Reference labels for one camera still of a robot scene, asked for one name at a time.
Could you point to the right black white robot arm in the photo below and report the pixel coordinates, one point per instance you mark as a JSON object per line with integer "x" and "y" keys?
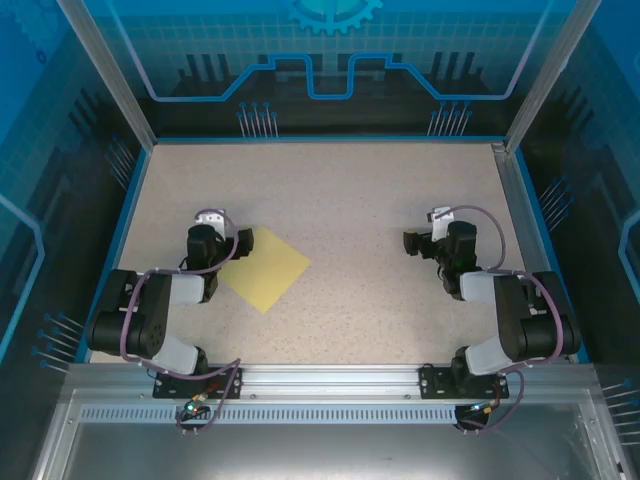
{"x": 515, "y": 310}

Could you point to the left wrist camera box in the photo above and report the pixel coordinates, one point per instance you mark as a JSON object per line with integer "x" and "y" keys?
{"x": 210, "y": 218}

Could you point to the aluminium mounting rail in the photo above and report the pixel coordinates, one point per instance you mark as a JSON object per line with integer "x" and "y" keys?
{"x": 330, "y": 380}

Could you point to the aluminium side rail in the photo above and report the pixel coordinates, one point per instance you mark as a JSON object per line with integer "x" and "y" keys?
{"x": 525, "y": 240}

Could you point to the aluminium frame post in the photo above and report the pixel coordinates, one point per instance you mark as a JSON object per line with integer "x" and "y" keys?
{"x": 545, "y": 85}
{"x": 115, "y": 85}

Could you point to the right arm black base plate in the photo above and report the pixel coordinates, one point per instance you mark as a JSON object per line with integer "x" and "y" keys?
{"x": 435, "y": 382}

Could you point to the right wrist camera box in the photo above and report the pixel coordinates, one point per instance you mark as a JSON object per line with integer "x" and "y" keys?
{"x": 440, "y": 216}

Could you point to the yellow paper sheet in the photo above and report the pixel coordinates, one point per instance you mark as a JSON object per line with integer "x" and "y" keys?
{"x": 270, "y": 270}

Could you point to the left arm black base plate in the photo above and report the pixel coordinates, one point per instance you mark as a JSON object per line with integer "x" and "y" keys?
{"x": 172, "y": 387}

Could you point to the steel front panel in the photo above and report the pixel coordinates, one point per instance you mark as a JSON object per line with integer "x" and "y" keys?
{"x": 320, "y": 450}

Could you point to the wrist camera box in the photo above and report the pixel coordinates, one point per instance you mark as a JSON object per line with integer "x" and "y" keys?
{"x": 440, "y": 216}
{"x": 210, "y": 218}

